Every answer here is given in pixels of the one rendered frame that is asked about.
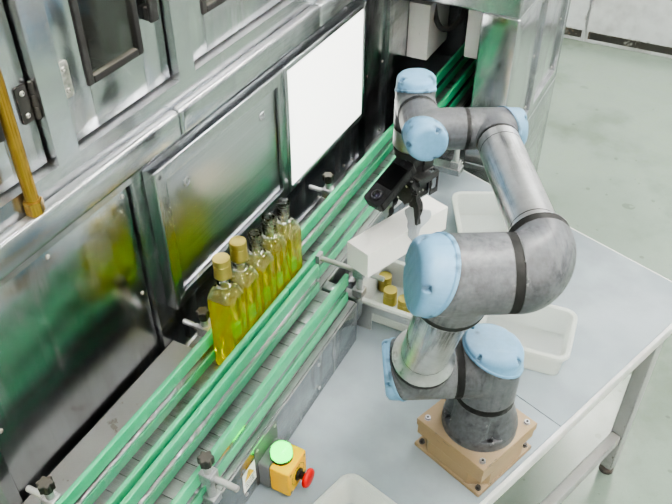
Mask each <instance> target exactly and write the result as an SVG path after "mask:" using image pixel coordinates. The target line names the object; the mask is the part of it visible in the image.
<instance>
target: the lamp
mask: <svg viewBox="0 0 672 504"><path fill-rule="evenodd" d="M270 458H271V461H272V462H273V463H274V464H276V465H279V466H283V465H287V464H289V463H290V462H291V461H292V459H293V450H292V446H291V444H290V443H288V442H286V441H282V440H281V441H277V442H275V443H274V444H273V445H272V446H271V449H270Z"/></svg>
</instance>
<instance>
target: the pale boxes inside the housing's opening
mask: <svg viewBox="0 0 672 504"><path fill-rule="evenodd" d="M436 4H437V11H438V16H439V20H440V23H441V24H442V26H444V27H447V26H448V17H449V7H450V5H444V4H439V3H434V2H429V1H423V0H411V1H410V5H409V21H408V37H407V53H406V56H408V57H412V58H417V59H422V60H427V59H428V58H429V57H430V56H431V55H432V54H433V53H434V52H435V51H436V49H437V48H438V47H439V46H440V45H441V44H442V43H443V42H444V41H445V40H446V38H447V32H442V31H440V30H439V29H438V28H437V27H436V25H435V22H434V12H435V7H436ZM482 13H483V12H481V11H476V10H471V9H469V13H468V22H467V30H466V39H465V48H464V57H469V58H473V59H477V52H478V44H479V36H480V28H481V20H482Z"/></svg>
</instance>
